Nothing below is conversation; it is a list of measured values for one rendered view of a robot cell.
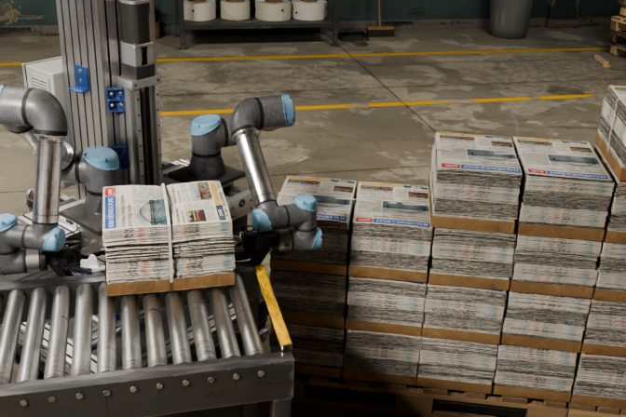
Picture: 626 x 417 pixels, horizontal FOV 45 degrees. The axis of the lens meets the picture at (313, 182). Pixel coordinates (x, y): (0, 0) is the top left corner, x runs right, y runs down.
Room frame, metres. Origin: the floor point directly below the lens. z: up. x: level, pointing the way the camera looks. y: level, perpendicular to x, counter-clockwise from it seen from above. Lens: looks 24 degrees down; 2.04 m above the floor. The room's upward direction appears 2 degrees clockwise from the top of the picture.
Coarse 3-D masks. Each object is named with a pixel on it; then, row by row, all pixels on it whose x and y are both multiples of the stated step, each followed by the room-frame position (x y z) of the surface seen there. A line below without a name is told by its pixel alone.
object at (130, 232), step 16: (112, 192) 2.14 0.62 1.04; (128, 192) 2.15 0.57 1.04; (144, 192) 2.16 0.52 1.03; (112, 208) 2.03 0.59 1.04; (128, 208) 2.04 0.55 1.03; (144, 208) 2.05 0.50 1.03; (112, 224) 1.94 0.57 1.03; (128, 224) 1.94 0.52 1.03; (144, 224) 1.95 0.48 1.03; (112, 240) 1.91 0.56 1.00; (128, 240) 1.92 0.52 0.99; (144, 240) 1.94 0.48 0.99; (112, 256) 1.92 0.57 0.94; (128, 256) 1.93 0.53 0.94; (144, 256) 1.94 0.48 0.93; (112, 272) 1.92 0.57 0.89; (128, 272) 1.93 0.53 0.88; (144, 272) 1.94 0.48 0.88
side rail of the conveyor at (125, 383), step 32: (288, 352) 1.69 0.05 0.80; (0, 384) 1.51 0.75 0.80; (32, 384) 1.51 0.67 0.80; (64, 384) 1.52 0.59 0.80; (96, 384) 1.52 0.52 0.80; (128, 384) 1.54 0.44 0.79; (160, 384) 1.56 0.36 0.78; (192, 384) 1.58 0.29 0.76; (224, 384) 1.60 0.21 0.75; (256, 384) 1.62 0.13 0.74; (288, 384) 1.64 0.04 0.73; (0, 416) 1.46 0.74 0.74; (32, 416) 1.48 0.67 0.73; (64, 416) 1.50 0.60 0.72; (96, 416) 1.52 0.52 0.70; (128, 416) 1.54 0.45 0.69
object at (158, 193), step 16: (160, 192) 2.18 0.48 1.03; (160, 208) 2.06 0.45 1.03; (176, 208) 2.06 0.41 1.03; (160, 224) 1.96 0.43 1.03; (176, 224) 1.96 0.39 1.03; (160, 240) 1.95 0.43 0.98; (176, 240) 1.96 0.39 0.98; (160, 256) 1.95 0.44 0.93; (176, 256) 1.96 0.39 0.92; (160, 272) 1.95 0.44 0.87; (176, 272) 1.97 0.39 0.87
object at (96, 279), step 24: (240, 264) 2.14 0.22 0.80; (0, 288) 1.95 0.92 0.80; (24, 288) 1.95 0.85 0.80; (48, 288) 1.97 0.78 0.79; (72, 288) 1.99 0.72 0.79; (96, 288) 2.00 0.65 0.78; (0, 312) 1.93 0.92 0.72; (24, 312) 1.95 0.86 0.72; (48, 312) 1.97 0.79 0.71; (72, 312) 1.98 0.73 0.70; (96, 312) 2.00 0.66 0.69; (120, 312) 2.02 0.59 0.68
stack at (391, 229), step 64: (320, 192) 2.67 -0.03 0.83; (384, 192) 2.69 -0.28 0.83; (320, 256) 2.44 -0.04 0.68; (384, 256) 2.41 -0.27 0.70; (448, 256) 2.39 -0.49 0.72; (512, 256) 2.39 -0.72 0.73; (576, 256) 2.35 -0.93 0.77; (384, 320) 2.41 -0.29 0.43; (448, 320) 2.39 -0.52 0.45; (512, 320) 2.36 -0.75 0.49; (576, 320) 2.34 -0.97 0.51; (320, 384) 2.43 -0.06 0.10; (384, 384) 2.43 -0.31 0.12; (512, 384) 2.36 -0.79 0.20
